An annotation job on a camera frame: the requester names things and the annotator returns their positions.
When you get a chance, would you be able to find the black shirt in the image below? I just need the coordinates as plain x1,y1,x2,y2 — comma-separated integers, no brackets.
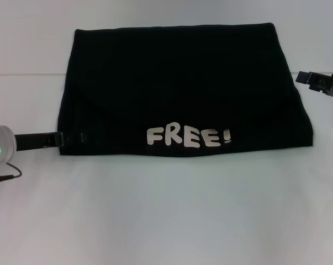
57,22,314,158

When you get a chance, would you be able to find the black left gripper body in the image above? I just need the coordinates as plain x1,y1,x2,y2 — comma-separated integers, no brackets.
14,132,47,151

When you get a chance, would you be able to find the left arm cable with connectors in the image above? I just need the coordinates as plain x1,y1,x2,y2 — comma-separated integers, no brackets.
0,162,23,189

